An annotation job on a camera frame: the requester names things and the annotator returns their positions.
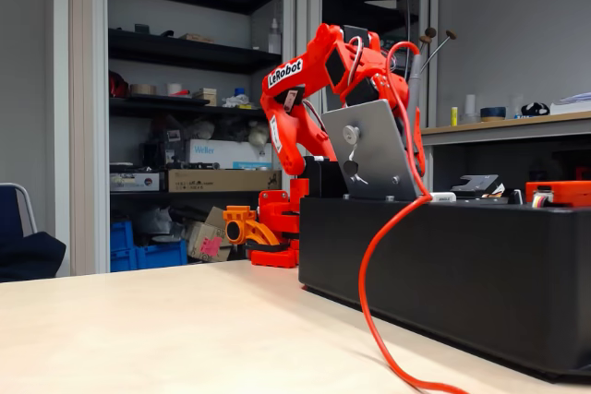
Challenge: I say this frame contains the grey test probe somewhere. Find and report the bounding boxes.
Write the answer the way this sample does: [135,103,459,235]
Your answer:
[408,53,424,130]

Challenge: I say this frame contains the grey metal hinged lid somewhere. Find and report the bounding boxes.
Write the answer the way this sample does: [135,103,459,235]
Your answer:
[320,98,421,204]

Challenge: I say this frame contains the red probe cable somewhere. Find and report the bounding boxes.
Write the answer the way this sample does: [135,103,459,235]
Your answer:
[357,41,470,394]

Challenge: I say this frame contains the white cup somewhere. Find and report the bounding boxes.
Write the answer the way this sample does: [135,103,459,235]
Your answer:
[463,93,479,124]

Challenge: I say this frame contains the grey stand brown-tipped stems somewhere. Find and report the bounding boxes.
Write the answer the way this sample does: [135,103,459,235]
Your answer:
[399,0,459,79]

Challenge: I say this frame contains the sideboard with wooden top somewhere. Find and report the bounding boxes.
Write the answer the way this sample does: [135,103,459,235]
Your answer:
[420,110,591,199]

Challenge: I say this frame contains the grey cabinet black shelves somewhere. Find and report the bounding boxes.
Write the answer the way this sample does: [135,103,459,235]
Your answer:
[68,0,301,276]
[295,0,440,201]

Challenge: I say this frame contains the multicolour ribbon connector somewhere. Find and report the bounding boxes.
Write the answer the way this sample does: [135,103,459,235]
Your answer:
[530,186,554,209]

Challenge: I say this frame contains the clear plastic bottle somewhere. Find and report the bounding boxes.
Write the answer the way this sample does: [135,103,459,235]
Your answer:
[268,18,282,54]

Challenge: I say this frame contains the black task box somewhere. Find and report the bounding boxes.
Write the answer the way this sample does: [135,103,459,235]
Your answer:
[297,156,591,384]

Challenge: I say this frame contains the white rounded object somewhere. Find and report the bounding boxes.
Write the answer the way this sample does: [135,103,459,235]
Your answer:
[247,120,272,146]

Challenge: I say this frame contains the stack of papers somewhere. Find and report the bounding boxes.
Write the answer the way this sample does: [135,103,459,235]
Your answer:
[551,91,591,114]

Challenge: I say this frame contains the white rag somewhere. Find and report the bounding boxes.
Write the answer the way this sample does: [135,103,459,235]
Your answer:
[221,93,253,110]

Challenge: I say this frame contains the orange printed part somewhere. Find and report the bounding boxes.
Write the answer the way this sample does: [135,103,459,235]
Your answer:
[223,206,282,247]

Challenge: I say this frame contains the small wooden box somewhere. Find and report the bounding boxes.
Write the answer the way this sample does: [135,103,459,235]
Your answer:
[192,87,218,107]

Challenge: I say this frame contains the white Weller box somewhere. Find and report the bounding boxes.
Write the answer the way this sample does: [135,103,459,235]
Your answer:
[184,138,273,170]

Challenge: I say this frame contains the long brown cardboard box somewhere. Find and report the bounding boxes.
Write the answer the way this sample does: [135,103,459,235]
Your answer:
[167,168,283,194]

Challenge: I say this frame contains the small cardboard box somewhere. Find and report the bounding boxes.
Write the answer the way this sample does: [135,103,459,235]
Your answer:
[205,206,228,229]

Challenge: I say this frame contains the cardboard box pink sticker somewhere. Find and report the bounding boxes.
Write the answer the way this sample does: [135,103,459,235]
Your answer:
[187,221,232,263]

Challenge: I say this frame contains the grey printed carton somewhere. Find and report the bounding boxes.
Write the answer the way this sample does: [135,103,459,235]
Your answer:
[109,172,162,193]

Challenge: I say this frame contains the blue plastic crate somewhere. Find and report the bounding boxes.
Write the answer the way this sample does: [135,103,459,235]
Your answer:
[109,221,138,273]
[133,240,188,270]

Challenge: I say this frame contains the red tool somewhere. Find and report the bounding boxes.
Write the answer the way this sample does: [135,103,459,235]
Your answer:
[109,70,130,99]

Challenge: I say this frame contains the black cable bracket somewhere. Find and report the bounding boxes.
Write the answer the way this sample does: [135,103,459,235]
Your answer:
[451,173,505,197]

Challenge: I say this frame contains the blue chair metal frame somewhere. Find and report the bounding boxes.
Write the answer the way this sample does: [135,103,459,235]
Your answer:
[0,181,41,241]

